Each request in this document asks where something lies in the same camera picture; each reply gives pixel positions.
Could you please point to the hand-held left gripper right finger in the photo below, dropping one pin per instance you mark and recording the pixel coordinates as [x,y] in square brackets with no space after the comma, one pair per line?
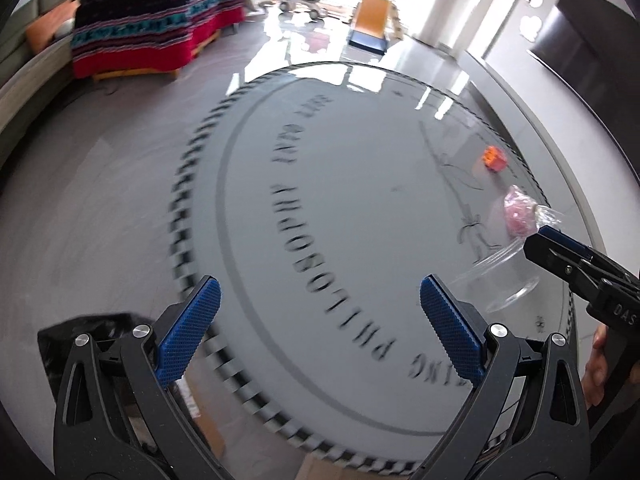
[450,330]

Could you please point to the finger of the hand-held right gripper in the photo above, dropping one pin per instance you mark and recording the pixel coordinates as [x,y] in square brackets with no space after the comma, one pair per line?
[567,241]
[555,260]

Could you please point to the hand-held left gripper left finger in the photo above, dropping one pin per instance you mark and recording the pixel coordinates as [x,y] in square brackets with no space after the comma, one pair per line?
[192,325]

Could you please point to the pink packet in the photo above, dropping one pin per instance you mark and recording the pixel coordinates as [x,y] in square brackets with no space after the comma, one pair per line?
[520,210]

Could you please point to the clear plastic cup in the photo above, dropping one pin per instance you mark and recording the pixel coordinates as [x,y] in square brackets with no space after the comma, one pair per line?
[500,275]

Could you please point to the black trash bag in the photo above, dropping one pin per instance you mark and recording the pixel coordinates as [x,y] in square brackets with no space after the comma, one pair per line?
[95,345]

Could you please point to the person's right hand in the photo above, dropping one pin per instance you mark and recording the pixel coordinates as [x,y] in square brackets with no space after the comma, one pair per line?
[596,365]

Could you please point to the cardboard box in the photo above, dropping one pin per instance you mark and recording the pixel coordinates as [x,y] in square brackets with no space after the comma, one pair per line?
[200,420]

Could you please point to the orange toy block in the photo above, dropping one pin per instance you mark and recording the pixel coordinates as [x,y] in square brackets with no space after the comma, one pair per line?
[494,158]

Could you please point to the green sofa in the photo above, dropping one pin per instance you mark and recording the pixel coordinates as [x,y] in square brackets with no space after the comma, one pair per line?
[20,90]

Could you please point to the orange cushion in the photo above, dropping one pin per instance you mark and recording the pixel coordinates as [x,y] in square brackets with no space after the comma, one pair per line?
[50,27]

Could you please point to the white ride-on toy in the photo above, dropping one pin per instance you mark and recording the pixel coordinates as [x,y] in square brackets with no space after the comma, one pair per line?
[302,0]

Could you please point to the dark wall panel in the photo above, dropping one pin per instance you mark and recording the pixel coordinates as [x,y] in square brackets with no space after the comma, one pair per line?
[590,45]

